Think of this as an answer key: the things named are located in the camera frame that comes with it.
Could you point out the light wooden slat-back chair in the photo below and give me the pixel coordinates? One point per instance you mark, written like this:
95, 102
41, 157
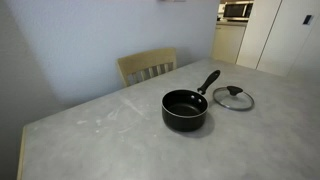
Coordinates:
146, 60

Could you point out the small black wall panel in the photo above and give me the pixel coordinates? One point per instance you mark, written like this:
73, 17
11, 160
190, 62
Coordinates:
307, 19

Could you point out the white tall cabinet doors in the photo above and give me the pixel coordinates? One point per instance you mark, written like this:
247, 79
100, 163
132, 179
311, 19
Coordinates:
283, 40

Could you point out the silver microwave oven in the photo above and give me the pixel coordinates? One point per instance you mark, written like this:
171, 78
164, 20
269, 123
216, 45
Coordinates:
235, 10

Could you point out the glass lid with black knob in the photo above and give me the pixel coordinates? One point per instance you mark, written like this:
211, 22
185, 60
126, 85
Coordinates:
234, 90

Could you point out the cream kitchen counter cabinet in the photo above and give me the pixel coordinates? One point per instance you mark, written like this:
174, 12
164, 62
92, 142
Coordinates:
228, 41

